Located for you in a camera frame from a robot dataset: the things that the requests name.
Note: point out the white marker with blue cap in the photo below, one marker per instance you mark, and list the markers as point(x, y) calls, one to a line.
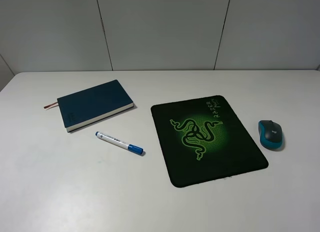
point(132, 148)

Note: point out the dark blue hardcover notebook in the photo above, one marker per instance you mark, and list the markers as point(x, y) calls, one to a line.
point(88, 106)

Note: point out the black green snake mouse pad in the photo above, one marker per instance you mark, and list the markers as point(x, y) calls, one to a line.
point(203, 140)

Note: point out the grey and teal computer mouse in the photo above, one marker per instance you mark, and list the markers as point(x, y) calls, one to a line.
point(271, 135)

